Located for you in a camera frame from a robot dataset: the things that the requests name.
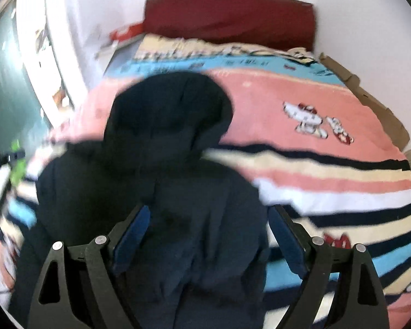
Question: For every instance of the dark red bed headboard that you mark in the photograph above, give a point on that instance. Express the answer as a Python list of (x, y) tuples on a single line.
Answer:
[(226, 17)]

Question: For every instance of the brown cardboard sheet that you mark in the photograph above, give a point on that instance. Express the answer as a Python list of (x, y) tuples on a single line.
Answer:
[(380, 109)]

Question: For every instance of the dark navy hooded jacket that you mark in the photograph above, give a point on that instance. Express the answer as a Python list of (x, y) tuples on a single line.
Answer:
[(164, 178)]

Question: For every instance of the striped cartoon cat printed blanket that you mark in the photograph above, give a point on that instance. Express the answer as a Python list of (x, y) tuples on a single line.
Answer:
[(294, 164)]

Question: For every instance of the flat red box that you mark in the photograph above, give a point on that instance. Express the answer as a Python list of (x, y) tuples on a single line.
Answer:
[(126, 32)]

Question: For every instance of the white bedside shelf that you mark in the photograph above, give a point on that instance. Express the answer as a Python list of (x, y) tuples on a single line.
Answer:
[(121, 56)]

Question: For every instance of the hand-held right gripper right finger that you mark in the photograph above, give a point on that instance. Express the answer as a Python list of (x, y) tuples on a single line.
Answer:
[(285, 236)]

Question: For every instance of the small wall picture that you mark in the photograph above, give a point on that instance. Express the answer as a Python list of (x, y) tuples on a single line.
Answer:
[(42, 41)]

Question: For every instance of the dark green door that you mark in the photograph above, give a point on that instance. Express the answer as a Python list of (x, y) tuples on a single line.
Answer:
[(7, 92)]

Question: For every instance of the green plastic chair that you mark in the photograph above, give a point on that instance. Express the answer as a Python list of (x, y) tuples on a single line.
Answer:
[(17, 171)]

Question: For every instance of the brown cardboard box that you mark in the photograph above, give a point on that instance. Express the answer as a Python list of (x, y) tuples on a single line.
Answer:
[(60, 97)]

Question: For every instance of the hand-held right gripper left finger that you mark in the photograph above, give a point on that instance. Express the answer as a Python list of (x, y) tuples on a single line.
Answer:
[(134, 236)]

